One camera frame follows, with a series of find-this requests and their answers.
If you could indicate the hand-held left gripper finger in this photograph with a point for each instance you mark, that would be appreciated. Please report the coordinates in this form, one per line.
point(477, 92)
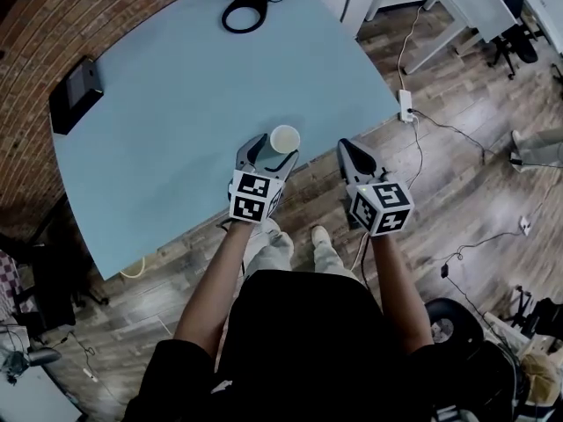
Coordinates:
point(244, 156)
point(283, 169)

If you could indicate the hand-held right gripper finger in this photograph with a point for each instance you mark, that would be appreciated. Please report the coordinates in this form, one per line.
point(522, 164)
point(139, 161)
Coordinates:
point(345, 165)
point(371, 165)

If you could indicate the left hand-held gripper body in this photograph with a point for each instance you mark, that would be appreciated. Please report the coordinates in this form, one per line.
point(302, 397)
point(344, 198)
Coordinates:
point(253, 200)

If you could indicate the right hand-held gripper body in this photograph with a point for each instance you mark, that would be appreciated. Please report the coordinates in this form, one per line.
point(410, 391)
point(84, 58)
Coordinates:
point(382, 209)

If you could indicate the white paper cup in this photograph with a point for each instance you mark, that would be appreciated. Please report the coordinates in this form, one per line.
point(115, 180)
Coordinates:
point(285, 139)

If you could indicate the cream wastebasket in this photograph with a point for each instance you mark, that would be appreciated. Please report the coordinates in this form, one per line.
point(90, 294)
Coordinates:
point(132, 276)

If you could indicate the person's left forearm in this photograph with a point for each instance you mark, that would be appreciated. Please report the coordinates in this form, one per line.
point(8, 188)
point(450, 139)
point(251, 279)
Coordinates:
point(211, 288)

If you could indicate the person's right forearm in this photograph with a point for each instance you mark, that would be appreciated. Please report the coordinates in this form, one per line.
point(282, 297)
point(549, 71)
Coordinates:
point(400, 293)

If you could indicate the person's left white shoe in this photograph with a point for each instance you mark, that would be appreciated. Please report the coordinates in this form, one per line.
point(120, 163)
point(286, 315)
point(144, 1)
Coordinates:
point(272, 227)

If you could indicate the person's white shoe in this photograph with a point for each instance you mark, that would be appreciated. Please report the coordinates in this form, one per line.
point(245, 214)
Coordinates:
point(272, 227)
point(319, 235)

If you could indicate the person's left leg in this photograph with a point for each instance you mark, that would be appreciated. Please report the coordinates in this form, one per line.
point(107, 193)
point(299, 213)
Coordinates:
point(268, 257)

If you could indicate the person's leg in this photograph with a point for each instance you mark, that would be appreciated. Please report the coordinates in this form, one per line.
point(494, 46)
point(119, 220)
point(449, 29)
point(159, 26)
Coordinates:
point(334, 262)
point(268, 257)

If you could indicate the person's right white shoe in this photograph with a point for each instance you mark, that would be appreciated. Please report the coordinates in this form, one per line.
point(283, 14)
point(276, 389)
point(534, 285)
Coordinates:
point(319, 235)

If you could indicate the white power strip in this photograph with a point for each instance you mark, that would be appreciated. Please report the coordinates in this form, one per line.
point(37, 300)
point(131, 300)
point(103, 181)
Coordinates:
point(405, 104)
point(90, 374)

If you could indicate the person's right leg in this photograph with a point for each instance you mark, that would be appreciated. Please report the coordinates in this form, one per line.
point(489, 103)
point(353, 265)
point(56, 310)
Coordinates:
point(334, 262)

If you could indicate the light blue table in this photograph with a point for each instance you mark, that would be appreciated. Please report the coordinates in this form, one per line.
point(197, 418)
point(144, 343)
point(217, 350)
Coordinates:
point(176, 125)

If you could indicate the black power adapter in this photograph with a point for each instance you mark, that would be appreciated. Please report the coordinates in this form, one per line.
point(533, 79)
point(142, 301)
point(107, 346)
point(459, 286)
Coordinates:
point(444, 271)

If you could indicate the black round stool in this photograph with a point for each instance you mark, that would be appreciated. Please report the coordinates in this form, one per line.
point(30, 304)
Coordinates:
point(466, 319)

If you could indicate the person's black shirt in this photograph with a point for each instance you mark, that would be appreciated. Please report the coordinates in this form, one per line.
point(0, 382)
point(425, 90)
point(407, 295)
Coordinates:
point(299, 345)

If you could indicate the grey T-shaped tool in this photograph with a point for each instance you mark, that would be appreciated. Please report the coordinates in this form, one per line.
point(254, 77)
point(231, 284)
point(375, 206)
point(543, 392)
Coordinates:
point(347, 2)

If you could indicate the black box device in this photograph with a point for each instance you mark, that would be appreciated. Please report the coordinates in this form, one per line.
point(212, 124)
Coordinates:
point(81, 90)

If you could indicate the white desk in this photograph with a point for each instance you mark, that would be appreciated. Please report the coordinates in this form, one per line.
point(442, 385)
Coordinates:
point(484, 11)

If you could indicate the black swivel chair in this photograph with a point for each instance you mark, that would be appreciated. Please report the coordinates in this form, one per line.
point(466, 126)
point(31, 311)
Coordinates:
point(519, 38)

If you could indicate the brown fabric bag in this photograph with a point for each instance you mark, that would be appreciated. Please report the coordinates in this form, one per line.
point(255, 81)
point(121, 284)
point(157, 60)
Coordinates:
point(538, 376)

